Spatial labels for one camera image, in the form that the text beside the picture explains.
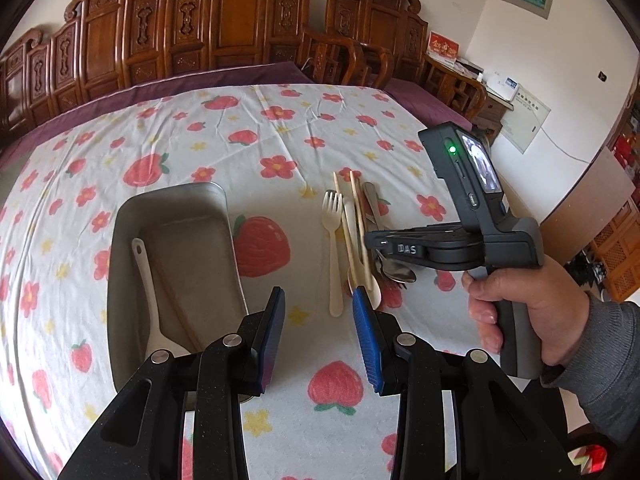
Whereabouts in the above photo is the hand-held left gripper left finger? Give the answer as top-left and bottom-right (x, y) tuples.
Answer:
(59, 286), (286, 480)

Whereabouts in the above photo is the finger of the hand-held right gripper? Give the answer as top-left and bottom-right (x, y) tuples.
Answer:
(364, 226), (467, 250)
(376, 240), (437, 268)

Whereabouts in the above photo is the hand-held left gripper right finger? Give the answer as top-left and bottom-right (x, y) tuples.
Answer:
(352, 286), (574, 480)

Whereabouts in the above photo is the small plain metal spoon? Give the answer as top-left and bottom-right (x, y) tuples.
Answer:
(372, 200), (408, 291)

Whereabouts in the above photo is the wooden chopstick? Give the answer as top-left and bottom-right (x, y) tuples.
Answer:
(349, 170), (377, 282)
(333, 172), (360, 292)

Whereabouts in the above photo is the large smiley-handle metal spoon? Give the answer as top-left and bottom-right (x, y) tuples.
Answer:
(362, 181), (419, 284)

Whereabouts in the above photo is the cream plastic fork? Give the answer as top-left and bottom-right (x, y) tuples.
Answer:
(322, 189), (345, 318)

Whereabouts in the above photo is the metal tray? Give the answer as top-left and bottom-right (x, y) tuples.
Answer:
(106, 181), (251, 406)

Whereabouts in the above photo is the person's right forearm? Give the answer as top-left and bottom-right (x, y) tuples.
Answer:
(540, 290), (640, 447)

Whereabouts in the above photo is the person's right hand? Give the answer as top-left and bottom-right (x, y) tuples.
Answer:
(462, 259), (592, 368)

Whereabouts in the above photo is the wooden side table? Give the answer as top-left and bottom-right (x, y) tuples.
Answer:
(421, 52), (513, 133)

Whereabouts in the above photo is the wooden lattice cabinet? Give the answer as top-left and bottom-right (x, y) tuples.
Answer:
(539, 146), (640, 303)

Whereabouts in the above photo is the white device box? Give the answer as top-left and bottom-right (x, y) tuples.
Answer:
(486, 71), (522, 102)

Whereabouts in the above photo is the white plastic spatula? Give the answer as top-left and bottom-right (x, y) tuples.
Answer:
(131, 238), (189, 362)

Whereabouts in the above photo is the red gift box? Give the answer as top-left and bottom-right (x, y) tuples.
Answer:
(427, 31), (460, 65)

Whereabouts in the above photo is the strawberry flower print tablecloth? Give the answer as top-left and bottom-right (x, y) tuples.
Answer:
(0, 82), (503, 480)

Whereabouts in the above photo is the carved wooden armchair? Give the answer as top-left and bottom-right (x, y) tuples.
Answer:
(299, 24), (397, 90)

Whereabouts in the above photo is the carved wooden bench back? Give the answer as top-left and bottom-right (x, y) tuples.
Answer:
(0, 0), (430, 137)

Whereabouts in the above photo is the white cable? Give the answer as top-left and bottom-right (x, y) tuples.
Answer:
(541, 127), (603, 165)

